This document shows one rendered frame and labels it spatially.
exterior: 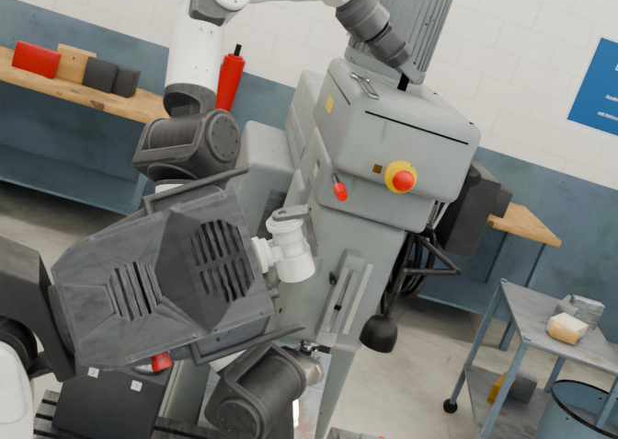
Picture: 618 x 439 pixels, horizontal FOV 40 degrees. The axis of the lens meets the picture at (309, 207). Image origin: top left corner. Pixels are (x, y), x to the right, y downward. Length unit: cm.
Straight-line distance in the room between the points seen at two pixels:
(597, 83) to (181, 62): 530
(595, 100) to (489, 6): 108
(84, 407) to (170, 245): 84
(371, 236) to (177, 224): 63
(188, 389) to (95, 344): 117
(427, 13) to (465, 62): 427
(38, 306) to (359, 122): 65
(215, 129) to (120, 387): 79
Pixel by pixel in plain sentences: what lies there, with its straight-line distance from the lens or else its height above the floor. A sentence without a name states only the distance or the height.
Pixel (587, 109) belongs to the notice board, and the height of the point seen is 170.
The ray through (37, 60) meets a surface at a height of 97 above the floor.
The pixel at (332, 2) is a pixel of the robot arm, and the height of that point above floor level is 202.
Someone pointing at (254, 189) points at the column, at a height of 149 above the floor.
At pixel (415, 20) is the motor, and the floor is 203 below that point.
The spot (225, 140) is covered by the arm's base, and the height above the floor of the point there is 177.
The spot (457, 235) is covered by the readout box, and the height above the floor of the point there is 157.
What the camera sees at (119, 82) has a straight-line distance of 557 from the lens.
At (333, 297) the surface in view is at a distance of 177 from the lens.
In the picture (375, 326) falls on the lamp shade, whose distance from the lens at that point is 167.
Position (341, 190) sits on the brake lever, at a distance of 155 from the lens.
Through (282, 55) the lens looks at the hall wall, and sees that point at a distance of 599.
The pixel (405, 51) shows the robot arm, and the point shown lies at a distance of 170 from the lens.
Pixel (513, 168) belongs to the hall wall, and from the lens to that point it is 647.
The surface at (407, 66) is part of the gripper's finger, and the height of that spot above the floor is 194.
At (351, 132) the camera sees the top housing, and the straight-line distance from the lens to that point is 156.
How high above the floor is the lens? 208
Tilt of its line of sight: 16 degrees down
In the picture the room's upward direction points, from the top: 19 degrees clockwise
